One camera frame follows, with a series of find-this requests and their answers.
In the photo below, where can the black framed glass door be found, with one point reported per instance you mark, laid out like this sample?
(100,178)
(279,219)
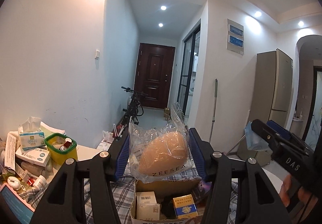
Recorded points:
(188,70)

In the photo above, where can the tissue box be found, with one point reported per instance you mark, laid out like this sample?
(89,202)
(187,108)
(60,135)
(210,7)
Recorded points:
(30,134)

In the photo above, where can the black bicycle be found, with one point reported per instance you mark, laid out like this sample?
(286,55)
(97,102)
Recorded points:
(134,108)

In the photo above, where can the flat white boxes stack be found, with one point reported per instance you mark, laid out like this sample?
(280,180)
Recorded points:
(35,156)

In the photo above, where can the blue plaid cloth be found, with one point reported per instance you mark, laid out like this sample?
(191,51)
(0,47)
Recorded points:
(124,194)

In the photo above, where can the yellow bin with green rim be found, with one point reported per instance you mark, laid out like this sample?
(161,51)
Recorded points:
(61,148)

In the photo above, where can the electrical panel on wall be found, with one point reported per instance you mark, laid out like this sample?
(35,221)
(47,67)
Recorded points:
(235,37)

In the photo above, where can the pink framed tablet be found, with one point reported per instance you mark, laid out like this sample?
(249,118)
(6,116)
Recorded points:
(19,208)

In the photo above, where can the black plush toy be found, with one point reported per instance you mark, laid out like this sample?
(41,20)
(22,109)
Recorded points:
(167,208)

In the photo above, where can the wall light switch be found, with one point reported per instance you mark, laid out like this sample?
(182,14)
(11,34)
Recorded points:
(97,54)

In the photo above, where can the gold refrigerator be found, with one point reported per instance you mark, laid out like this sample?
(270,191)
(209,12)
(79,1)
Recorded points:
(272,87)

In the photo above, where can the small white box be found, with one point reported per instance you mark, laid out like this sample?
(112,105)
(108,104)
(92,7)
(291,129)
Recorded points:
(147,207)

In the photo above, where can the person's right hand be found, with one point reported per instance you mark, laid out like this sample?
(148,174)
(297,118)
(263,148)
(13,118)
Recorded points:
(302,195)

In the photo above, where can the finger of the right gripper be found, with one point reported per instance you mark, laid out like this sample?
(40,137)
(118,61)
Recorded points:
(287,135)
(273,138)

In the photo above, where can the dark red entrance door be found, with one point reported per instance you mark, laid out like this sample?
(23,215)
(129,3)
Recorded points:
(153,74)

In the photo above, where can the beige sponge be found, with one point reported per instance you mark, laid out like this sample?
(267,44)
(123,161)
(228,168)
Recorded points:
(159,153)

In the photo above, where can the gold cigarette carton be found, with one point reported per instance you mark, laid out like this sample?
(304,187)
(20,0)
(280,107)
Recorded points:
(184,207)

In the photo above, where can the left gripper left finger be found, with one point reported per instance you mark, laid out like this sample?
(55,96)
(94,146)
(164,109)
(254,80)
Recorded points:
(63,201)

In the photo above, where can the mop with grey handle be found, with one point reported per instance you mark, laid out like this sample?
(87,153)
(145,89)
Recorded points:
(214,108)

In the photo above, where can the cardboard box with pretzel print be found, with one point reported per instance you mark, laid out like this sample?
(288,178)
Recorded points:
(171,188)

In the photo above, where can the dark blue cigarette carton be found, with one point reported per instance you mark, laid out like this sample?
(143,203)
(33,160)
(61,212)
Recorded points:
(200,191)

